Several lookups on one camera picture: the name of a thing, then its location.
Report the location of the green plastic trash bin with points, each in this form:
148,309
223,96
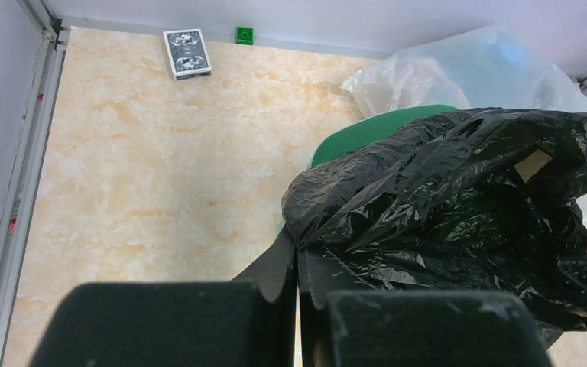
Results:
371,129

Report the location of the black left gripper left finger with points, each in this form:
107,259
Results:
271,340

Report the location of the blue playing card deck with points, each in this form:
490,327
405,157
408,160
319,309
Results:
187,54

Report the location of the black trash bag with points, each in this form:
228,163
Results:
475,199

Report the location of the clear plastic bag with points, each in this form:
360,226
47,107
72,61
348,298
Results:
487,67

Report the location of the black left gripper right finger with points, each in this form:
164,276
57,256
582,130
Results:
336,313

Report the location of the small green block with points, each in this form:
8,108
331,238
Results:
244,36

